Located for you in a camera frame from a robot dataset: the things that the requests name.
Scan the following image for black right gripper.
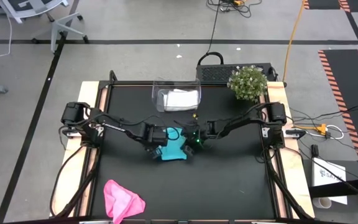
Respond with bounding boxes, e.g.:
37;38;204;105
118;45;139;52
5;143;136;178
181;121;210;157

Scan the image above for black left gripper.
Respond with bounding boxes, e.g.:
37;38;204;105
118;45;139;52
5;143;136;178
144;123;169;160

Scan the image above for teal microfiber towel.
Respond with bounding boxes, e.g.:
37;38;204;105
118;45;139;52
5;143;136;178
158;126;188;162

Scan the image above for pink microfiber towel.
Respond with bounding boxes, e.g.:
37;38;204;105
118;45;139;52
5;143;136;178
103;179;147;224

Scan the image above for clear plastic bin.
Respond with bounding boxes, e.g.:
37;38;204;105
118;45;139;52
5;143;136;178
152;78;202;113

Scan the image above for black perforated computer case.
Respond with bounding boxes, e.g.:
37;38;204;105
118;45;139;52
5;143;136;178
196;63;276;85

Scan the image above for light wooden board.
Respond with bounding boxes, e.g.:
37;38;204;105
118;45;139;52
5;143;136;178
265;81;316;218
50;81;101;217

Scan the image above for green potted plant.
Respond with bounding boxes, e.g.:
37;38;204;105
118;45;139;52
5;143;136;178
226;64;269;103

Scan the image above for yellow power adapter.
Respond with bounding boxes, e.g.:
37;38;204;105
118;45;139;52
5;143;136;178
300;123;328;136

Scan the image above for white printed box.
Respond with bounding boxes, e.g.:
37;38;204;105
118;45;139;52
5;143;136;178
311;157;348;205

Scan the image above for beige tape roll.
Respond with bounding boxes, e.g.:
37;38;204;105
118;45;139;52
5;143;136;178
311;196;333;210

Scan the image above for black flat bar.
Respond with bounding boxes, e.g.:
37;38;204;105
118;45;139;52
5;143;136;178
308;176;358;199

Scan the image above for black mat orange stripes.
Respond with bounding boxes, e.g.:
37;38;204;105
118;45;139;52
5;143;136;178
318;49;358;179
302;0;358;14

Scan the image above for white office chair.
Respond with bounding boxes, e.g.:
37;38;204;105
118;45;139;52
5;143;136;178
0;0;90;53

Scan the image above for black frame strut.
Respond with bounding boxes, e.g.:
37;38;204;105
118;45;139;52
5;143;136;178
264;146;310;220
54;146;102;218

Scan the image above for tangled black cable bundle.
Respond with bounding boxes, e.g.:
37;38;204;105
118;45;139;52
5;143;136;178
206;0;263;19

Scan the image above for white cable loop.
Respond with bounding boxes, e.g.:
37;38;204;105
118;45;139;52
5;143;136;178
325;124;345;141

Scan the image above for yellow cable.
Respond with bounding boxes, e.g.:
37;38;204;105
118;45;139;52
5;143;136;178
282;0;306;82

